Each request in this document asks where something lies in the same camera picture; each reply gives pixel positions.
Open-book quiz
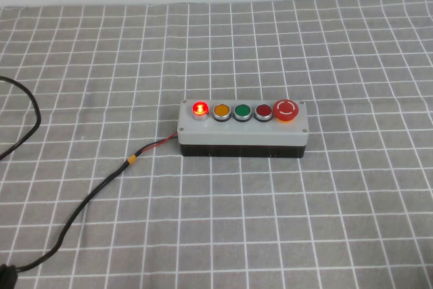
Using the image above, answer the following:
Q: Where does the plain black cable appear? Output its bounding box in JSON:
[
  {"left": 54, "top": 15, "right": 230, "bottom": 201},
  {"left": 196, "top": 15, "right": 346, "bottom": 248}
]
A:
[{"left": 0, "top": 76, "right": 42, "bottom": 161}]

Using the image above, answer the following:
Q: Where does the black cable with red wire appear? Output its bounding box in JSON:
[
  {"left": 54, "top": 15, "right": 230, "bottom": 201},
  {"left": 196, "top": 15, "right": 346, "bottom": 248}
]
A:
[{"left": 16, "top": 131, "right": 179, "bottom": 273}]

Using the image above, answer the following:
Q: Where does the grey white checked tablecloth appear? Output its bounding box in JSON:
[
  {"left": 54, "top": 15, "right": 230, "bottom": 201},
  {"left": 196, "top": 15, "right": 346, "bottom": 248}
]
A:
[{"left": 0, "top": 0, "right": 433, "bottom": 289}]

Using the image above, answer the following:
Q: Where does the grey black push button box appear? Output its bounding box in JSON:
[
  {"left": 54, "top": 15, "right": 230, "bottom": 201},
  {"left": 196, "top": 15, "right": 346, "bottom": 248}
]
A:
[{"left": 177, "top": 99, "right": 309, "bottom": 160}]

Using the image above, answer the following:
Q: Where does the green push button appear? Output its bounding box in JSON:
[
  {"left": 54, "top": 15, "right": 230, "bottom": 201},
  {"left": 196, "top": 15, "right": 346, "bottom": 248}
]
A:
[{"left": 233, "top": 104, "right": 252, "bottom": 123}]

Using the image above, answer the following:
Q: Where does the red indicator lamp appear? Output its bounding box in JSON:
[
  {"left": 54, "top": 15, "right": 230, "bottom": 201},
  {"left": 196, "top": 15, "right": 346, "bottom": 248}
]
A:
[{"left": 191, "top": 100, "right": 209, "bottom": 123}]

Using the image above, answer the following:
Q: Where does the yellow push button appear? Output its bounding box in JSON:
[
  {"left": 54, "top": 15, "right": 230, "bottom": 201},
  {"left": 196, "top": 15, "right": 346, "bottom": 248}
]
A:
[{"left": 212, "top": 103, "right": 232, "bottom": 123}]

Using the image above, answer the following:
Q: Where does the dark red push button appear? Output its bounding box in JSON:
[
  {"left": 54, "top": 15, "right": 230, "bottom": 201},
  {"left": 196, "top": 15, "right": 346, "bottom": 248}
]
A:
[{"left": 254, "top": 104, "right": 274, "bottom": 123}]

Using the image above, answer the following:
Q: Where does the red mushroom emergency stop button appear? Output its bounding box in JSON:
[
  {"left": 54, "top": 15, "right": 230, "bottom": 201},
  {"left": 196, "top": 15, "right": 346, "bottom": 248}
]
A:
[{"left": 273, "top": 99, "right": 300, "bottom": 124}]

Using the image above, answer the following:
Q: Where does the black cable connector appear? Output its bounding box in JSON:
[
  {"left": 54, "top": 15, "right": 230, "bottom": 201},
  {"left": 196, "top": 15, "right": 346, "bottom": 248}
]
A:
[{"left": 0, "top": 263, "right": 19, "bottom": 289}]

